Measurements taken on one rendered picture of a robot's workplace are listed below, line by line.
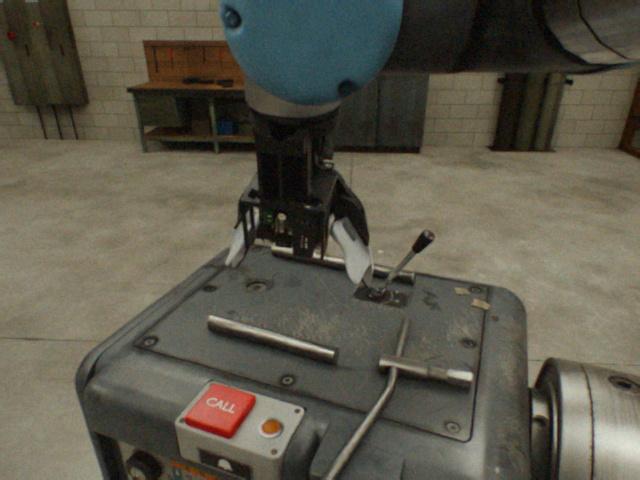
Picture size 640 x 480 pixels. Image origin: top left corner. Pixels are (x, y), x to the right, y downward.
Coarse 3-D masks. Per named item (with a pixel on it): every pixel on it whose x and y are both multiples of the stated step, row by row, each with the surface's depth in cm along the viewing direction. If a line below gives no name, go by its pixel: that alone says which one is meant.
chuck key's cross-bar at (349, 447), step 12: (408, 324) 66; (396, 348) 61; (396, 372) 57; (384, 396) 53; (372, 408) 52; (372, 420) 51; (360, 432) 49; (348, 444) 48; (336, 456) 47; (348, 456) 47; (336, 468) 45
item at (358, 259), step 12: (336, 228) 42; (348, 228) 44; (336, 240) 42; (348, 240) 44; (360, 240) 45; (348, 252) 43; (360, 252) 45; (348, 264) 42; (360, 264) 44; (372, 264) 47; (348, 276) 42; (360, 276) 43; (372, 276) 47
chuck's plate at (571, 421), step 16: (544, 368) 74; (560, 368) 63; (576, 368) 64; (544, 384) 70; (560, 384) 60; (576, 384) 60; (560, 400) 58; (576, 400) 58; (560, 416) 57; (576, 416) 56; (560, 432) 55; (576, 432) 55; (592, 432) 55; (560, 448) 54; (576, 448) 54; (592, 448) 54; (560, 464) 54; (576, 464) 53
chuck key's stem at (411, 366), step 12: (384, 360) 58; (396, 360) 58; (408, 360) 58; (408, 372) 57; (420, 372) 57; (432, 372) 57; (444, 372) 57; (456, 372) 57; (456, 384) 56; (468, 384) 56
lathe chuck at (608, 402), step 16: (592, 368) 64; (592, 384) 60; (608, 384) 60; (592, 400) 58; (608, 400) 58; (624, 400) 57; (592, 416) 56; (608, 416) 56; (624, 416) 56; (608, 432) 54; (624, 432) 54; (608, 448) 53; (624, 448) 53; (592, 464) 53; (608, 464) 53; (624, 464) 52
